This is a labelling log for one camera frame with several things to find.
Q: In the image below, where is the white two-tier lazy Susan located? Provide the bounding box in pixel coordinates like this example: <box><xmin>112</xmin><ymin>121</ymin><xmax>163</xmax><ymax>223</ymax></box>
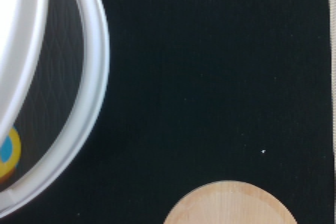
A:
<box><xmin>0</xmin><ymin>0</ymin><xmax>109</xmax><ymax>219</ymax></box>

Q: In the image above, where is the black tablecloth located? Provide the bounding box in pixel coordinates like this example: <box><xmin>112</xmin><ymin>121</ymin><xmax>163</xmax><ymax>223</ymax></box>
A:
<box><xmin>0</xmin><ymin>0</ymin><xmax>334</xmax><ymax>224</ymax></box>

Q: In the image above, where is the round wooden coaster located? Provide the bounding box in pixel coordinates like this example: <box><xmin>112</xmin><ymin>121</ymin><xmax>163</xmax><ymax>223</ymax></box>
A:
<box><xmin>163</xmin><ymin>181</ymin><xmax>296</xmax><ymax>224</ymax></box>

